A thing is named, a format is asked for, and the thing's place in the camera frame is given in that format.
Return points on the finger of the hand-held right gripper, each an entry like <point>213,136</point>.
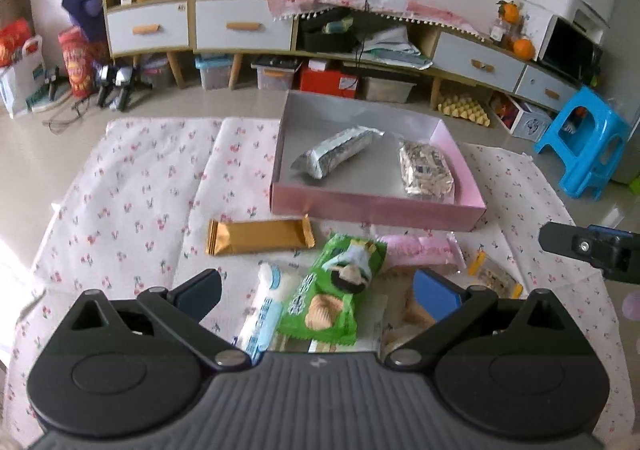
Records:
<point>560,237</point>

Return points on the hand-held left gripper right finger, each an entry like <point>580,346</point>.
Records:
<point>433,296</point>

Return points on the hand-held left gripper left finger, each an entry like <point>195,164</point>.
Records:
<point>201,291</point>

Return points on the clear biscuit packet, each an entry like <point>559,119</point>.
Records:
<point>406,326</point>

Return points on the pink snack packet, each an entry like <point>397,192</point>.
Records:
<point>422,250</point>

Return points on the white and blue snack packet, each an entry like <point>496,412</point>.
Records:
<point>265,305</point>

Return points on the pink cardboard box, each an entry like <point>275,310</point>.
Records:
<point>375,213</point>

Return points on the green biscuit packet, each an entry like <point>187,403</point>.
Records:
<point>320,302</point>

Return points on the clear packet with yellow ends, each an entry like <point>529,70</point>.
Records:
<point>492,278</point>

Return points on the gold snack bar packet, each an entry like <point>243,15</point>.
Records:
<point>260,236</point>

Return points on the blue plastic stool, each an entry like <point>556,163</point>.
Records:
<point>575,129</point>

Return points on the white floral cloth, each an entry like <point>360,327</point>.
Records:
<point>125,210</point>

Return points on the white toy box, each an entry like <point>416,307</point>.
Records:
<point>530,122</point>

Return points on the yellow egg tray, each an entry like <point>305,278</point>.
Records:
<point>465,109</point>

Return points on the silver foil snack packet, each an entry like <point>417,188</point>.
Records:
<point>335,152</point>

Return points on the white microwave oven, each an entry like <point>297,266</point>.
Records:
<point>570,47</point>

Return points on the orange fruit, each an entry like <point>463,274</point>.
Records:
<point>524,48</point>
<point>511,13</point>

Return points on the low wooden drawer cabinet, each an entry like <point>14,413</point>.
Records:
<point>475,62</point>

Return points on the beige storage bin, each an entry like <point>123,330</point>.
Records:
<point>387,89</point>

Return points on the clear bin with blue lid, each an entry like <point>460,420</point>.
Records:
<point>215,73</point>

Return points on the grey storage bin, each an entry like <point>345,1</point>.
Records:
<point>277,75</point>

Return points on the red cardboard box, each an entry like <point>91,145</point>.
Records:
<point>325,82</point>

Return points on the stack of papers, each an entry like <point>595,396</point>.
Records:
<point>395,49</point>

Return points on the red printed snack bag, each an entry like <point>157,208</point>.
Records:
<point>77,62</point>

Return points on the tall wooden drawer cabinet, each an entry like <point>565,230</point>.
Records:
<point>240,27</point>

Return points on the white shopping bag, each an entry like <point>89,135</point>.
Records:
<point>22,82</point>

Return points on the black basket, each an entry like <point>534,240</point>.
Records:
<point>327,40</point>

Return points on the red gift bag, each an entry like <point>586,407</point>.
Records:
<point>14,42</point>

